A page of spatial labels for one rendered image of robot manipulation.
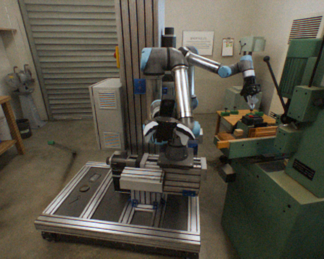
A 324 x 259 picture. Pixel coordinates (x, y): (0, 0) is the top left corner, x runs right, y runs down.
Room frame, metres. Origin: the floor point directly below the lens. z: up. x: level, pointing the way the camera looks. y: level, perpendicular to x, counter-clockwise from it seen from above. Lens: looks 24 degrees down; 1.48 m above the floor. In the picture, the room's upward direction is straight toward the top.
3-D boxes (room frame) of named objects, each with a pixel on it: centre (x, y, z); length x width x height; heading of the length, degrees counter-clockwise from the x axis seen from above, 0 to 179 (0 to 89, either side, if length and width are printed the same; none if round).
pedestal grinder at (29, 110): (3.47, 2.51, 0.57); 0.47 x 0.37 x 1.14; 7
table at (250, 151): (1.20, -0.67, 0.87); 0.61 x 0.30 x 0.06; 102
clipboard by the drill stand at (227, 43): (4.18, -1.32, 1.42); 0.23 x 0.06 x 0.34; 97
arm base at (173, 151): (1.08, -0.09, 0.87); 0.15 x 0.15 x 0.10
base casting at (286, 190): (1.00, -0.80, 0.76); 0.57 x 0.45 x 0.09; 12
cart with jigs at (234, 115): (2.58, -1.19, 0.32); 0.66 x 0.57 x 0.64; 98
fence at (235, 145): (1.06, -0.70, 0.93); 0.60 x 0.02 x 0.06; 102
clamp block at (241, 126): (1.29, -0.65, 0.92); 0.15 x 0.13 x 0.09; 102
